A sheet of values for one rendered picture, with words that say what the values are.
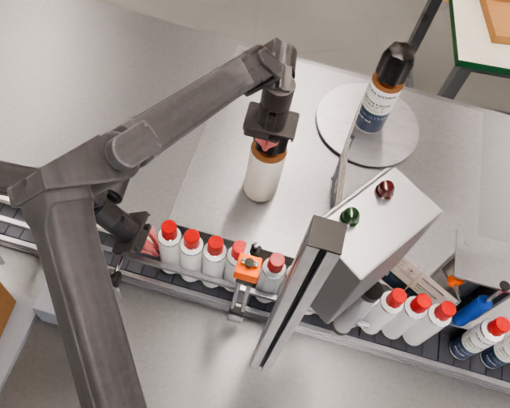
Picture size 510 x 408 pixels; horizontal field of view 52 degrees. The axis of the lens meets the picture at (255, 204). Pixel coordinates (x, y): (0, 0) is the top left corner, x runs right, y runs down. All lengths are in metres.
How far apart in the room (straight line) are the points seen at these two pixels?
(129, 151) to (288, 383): 0.82
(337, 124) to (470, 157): 0.40
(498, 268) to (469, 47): 1.13
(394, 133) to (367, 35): 1.72
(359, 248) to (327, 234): 0.05
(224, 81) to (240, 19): 2.37
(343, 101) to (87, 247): 1.18
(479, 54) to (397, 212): 1.44
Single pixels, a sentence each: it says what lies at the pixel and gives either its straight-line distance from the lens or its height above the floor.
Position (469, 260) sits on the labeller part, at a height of 1.14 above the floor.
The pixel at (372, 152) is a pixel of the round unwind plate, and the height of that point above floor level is 0.89.
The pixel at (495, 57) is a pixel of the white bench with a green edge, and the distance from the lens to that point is 2.15.
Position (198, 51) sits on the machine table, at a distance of 1.78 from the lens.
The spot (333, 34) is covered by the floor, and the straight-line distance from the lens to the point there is 3.21.
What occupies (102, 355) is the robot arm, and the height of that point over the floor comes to 1.53.
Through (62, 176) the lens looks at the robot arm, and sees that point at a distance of 0.57.
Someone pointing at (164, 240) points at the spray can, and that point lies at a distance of 1.14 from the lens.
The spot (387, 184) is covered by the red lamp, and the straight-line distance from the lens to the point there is 0.73.
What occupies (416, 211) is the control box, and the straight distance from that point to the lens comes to 0.75.
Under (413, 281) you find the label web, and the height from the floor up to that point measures 1.01.
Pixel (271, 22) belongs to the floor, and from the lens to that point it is 3.19.
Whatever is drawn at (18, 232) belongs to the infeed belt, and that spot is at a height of 0.88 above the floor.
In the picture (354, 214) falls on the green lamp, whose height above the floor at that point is 1.50.
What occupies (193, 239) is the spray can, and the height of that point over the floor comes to 1.08.
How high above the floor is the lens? 2.08
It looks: 60 degrees down
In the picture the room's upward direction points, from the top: 13 degrees clockwise
